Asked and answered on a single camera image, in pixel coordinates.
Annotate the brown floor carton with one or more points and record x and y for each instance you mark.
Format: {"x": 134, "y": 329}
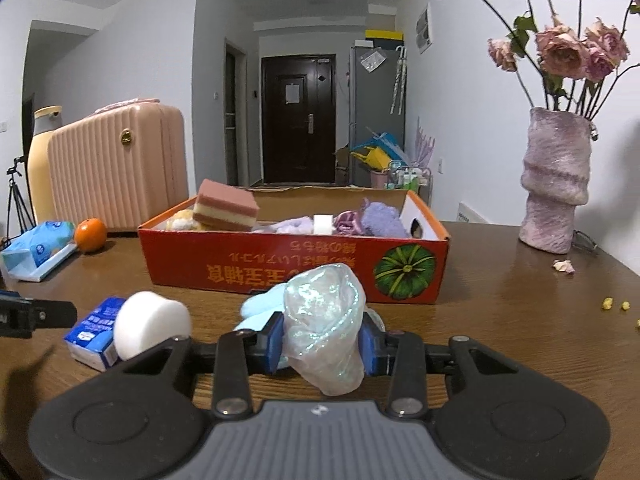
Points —
{"x": 343, "y": 165}

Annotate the orange fruit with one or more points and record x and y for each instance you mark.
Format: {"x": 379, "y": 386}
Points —
{"x": 91, "y": 235}

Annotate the white trolley cart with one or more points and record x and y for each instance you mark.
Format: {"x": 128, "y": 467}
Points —
{"x": 407, "y": 175}

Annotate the pink ribbed suitcase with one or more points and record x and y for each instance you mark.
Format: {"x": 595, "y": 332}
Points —
{"x": 115, "y": 170}

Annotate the large blue tissue pack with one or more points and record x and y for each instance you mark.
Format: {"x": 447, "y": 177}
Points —
{"x": 42, "y": 242}

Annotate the blue fluffy pouch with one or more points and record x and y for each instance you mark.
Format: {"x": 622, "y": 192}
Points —
{"x": 260, "y": 305}

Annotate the purple feather bunch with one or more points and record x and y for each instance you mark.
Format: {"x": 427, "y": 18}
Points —
{"x": 425, "y": 145}

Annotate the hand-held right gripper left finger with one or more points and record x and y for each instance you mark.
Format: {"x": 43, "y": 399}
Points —
{"x": 274, "y": 345}

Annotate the dark wooden entrance door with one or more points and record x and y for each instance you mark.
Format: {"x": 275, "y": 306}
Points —
{"x": 300, "y": 135}

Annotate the yellow white plush toy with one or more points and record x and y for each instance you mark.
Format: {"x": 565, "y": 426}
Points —
{"x": 180, "y": 221}

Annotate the pink striped sponge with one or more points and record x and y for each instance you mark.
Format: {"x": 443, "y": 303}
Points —
{"x": 225, "y": 205}

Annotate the side door frame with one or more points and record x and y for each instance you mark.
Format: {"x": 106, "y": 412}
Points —
{"x": 234, "y": 120}

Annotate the fallen rose petal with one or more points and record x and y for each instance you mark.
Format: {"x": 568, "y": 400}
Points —
{"x": 564, "y": 266}

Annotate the yellow black box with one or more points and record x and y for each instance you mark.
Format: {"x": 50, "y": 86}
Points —
{"x": 384, "y": 35}

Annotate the blue white small carton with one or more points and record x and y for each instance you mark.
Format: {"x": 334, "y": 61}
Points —
{"x": 92, "y": 335}

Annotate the scattered yellow crumbs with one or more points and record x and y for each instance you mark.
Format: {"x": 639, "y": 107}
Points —
{"x": 608, "y": 303}

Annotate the white wall heater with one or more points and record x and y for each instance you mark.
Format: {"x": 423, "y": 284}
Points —
{"x": 471, "y": 211}

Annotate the white paper notice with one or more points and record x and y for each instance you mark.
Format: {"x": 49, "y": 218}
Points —
{"x": 292, "y": 93}

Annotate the white round sponge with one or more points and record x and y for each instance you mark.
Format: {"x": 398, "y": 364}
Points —
{"x": 150, "y": 325}

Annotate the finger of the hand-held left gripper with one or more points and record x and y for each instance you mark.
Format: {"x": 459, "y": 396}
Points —
{"x": 55, "y": 312}
{"x": 9, "y": 294}

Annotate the hanging folded umbrella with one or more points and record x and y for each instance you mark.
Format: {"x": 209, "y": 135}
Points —
{"x": 398, "y": 80}

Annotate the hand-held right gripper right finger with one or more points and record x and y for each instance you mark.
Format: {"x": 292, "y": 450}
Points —
{"x": 365, "y": 350}

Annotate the small white block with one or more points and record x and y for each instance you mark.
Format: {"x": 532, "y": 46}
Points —
{"x": 324, "y": 225}

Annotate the yellow bottle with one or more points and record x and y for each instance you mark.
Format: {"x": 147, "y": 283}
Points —
{"x": 40, "y": 170}

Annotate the pink bin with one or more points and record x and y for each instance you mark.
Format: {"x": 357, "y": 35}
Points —
{"x": 379, "y": 178}

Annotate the black tripod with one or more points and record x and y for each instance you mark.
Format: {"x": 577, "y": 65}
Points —
{"x": 17, "y": 200}

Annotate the iridescent plastic pouch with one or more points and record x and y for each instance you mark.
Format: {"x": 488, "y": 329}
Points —
{"x": 325, "y": 320}

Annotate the dried pink rose bouquet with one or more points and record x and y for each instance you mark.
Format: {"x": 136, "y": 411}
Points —
{"x": 560, "y": 50}

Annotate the red cardboard box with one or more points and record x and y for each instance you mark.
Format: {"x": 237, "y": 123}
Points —
{"x": 200, "y": 265}

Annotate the clear plastic bag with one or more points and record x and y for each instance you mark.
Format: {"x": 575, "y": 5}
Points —
{"x": 371, "y": 61}

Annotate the purple satin scrunchie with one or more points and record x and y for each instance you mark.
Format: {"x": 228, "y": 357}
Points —
{"x": 347, "y": 222}

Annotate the light purple fluffy towel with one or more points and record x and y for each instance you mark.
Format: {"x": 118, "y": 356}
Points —
{"x": 292, "y": 225}

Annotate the purple ceramic vase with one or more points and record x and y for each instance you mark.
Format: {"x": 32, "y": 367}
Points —
{"x": 555, "y": 185}

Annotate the grey refrigerator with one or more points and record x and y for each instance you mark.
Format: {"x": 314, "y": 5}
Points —
{"x": 380, "y": 110}

